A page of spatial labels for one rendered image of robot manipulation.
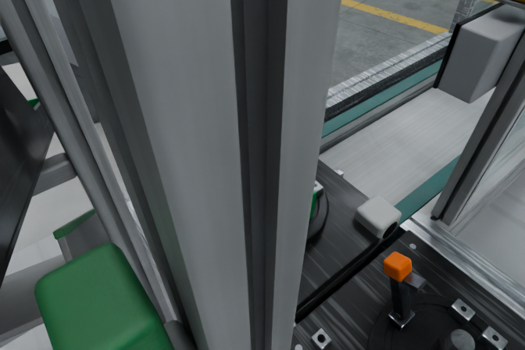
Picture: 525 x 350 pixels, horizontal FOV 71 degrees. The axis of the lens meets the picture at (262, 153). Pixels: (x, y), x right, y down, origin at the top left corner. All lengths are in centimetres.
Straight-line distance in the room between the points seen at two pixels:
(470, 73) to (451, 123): 44
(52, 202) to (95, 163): 52
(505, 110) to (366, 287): 25
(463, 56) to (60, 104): 34
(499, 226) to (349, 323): 39
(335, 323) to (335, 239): 11
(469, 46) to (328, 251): 28
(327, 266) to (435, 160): 34
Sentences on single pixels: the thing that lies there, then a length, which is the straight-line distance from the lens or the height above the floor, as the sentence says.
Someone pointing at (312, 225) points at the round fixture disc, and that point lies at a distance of 49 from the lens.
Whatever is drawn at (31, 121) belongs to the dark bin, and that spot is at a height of 126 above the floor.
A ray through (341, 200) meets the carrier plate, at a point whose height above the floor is 97.
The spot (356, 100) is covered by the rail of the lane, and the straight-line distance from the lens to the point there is 80.
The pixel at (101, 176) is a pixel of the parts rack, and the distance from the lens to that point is 27.
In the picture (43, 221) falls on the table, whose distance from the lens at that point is 76.
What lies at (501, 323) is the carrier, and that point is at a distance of 52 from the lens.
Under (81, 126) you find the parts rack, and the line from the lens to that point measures 23.
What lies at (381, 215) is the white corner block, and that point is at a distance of 52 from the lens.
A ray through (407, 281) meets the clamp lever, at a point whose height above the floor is 106.
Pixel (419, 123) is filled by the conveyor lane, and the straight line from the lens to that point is 82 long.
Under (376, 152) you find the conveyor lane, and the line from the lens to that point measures 72.
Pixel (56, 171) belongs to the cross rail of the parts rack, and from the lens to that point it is 25.
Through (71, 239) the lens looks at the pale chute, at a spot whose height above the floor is 120.
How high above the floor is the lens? 139
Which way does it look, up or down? 44 degrees down
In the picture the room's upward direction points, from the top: straight up
